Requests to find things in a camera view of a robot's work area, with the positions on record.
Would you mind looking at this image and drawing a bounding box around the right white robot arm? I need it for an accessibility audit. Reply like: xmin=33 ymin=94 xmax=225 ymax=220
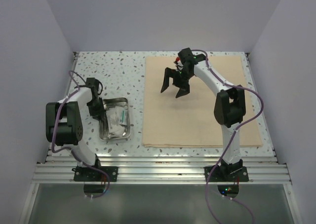
xmin=161 ymin=60 xmax=246 ymax=181

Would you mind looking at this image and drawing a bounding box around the beige cloth drape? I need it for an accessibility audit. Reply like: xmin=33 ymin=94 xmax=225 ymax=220
xmin=142 ymin=55 xmax=263 ymax=148

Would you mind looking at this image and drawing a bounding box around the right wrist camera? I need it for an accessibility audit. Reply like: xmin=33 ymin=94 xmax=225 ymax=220
xmin=178 ymin=48 xmax=195 ymax=64

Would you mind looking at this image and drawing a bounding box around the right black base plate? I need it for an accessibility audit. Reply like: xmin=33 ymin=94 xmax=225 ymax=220
xmin=204 ymin=166 xmax=249 ymax=183

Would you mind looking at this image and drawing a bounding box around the stainless steel tray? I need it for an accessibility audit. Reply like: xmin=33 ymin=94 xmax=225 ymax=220
xmin=99 ymin=97 xmax=130 ymax=141

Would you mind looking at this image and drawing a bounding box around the white blue sachet packet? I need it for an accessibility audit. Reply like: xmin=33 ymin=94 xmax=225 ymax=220
xmin=118 ymin=109 xmax=128 ymax=126

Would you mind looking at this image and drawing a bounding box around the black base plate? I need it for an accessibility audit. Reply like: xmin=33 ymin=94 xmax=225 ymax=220
xmin=204 ymin=166 xmax=249 ymax=183
xmin=72 ymin=166 xmax=119 ymax=182

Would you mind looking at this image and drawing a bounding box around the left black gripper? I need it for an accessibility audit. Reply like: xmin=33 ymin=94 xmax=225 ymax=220
xmin=87 ymin=96 xmax=106 ymax=121

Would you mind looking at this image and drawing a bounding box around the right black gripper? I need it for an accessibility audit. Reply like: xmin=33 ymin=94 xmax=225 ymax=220
xmin=161 ymin=67 xmax=194 ymax=99

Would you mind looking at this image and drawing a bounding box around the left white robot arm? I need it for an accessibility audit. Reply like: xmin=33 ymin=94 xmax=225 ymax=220
xmin=45 ymin=87 xmax=104 ymax=181

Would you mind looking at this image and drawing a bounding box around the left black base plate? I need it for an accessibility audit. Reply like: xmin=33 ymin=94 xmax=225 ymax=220
xmin=72 ymin=166 xmax=119 ymax=182

